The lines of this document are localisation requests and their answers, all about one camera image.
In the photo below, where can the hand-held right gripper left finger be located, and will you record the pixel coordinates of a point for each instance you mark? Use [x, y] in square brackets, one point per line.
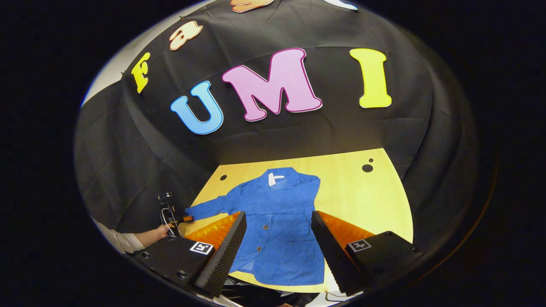
[226, 260]

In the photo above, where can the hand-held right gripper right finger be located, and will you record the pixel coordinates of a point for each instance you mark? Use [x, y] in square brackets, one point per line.
[332, 256]

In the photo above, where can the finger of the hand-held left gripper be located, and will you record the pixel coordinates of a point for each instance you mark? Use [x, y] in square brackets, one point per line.
[185, 219]

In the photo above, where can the black backdrop cloth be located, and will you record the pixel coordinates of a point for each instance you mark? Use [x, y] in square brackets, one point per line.
[341, 128]

